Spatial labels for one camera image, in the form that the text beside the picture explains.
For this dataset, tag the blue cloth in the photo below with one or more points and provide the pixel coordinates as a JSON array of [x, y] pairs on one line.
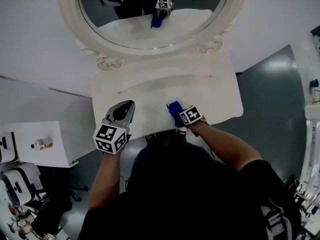
[[176, 110]]

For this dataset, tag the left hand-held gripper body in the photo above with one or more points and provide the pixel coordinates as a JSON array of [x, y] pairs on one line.
[[110, 139]]

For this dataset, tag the person's black clothing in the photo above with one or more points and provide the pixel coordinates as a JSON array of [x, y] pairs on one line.
[[187, 196]]

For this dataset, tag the white slatted furniture frame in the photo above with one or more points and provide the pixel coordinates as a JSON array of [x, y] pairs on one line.
[[310, 134]]

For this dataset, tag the person's left forearm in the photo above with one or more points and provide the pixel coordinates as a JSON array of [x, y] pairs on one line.
[[105, 181]]

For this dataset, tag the clear plastic bottle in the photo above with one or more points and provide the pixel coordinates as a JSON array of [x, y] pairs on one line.
[[42, 143]]

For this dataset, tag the oval white-framed mirror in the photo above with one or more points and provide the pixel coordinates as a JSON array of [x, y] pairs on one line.
[[150, 54]]

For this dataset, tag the white side table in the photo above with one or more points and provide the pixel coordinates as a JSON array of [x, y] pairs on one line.
[[57, 146]]

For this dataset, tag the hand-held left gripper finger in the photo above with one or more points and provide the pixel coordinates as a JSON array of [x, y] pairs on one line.
[[110, 115], [130, 116]]

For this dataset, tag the white-backed black office chair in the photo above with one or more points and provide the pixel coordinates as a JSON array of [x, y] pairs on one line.
[[17, 186], [6, 146]]

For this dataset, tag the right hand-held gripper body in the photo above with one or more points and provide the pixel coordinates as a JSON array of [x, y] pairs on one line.
[[190, 115]]

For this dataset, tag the person's right forearm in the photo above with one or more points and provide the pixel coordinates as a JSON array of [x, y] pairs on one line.
[[225, 144]]

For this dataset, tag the white dressing table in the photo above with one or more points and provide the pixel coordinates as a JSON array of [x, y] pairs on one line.
[[212, 99]]

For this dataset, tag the teal cup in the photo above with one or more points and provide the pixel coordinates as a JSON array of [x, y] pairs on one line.
[[314, 83]]

